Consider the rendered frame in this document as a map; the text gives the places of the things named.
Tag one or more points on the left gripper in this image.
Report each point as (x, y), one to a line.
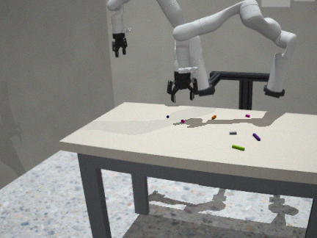
(182, 81)

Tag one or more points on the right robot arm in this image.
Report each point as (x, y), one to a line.
(174, 14)

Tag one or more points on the purple rod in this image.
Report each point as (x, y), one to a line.
(256, 136)

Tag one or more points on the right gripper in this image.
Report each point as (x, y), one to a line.
(119, 43)

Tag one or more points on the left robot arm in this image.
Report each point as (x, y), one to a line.
(252, 18)

